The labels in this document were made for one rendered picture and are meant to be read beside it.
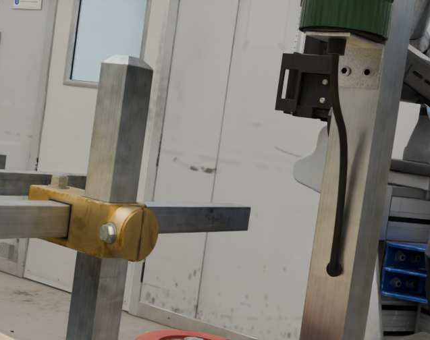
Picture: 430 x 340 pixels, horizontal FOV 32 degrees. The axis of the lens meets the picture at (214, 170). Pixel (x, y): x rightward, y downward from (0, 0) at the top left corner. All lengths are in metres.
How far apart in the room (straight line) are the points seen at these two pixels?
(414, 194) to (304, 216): 2.23
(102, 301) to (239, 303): 3.05
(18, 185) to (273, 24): 2.82
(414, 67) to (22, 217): 0.36
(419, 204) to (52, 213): 0.77
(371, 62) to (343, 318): 0.18
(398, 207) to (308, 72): 0.65
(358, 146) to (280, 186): 3.06
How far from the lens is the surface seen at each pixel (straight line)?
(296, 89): 0.68
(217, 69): 3.84
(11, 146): 4.82
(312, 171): 0.68
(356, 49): 0.55
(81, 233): 0.71
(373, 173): 0.55
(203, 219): 0.87
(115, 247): 0.68
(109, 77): 0.71
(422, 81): 0.64
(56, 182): 0.77
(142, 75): 0.71
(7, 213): 0.68
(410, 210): 1.32
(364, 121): 0.54
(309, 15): 0.51
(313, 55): 0.68
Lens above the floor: 1.05
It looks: 3 degrees down
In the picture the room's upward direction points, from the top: 8 degrees clockwise
